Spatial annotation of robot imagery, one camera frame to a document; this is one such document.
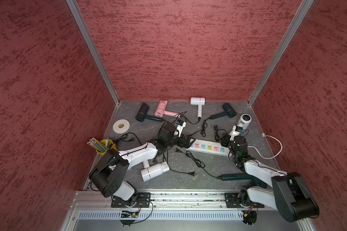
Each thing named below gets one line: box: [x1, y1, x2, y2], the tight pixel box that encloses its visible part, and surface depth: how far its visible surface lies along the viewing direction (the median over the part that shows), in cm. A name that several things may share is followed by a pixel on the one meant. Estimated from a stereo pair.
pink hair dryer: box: [154, 100, 181, 118], surface depth 112 cm
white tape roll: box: [112, 118, 131, 134], surface depth 106 cm
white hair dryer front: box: [140, 159, 171, 182], surface depth 81 cm
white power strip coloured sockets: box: [185, 139, 230, 157], surface depth 93 cm
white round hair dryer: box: [237, 113, 252, 130], surface depth 99 cm
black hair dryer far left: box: [134, 102, 163, 122], surface depth 109 cm
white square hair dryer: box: [189, 97, 206, 119], surface depth 117 cm
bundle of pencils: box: [86, 137, 110, 153], surface depth 80 cm
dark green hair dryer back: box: [208, 102, 238, 120], surface depth 112 cm
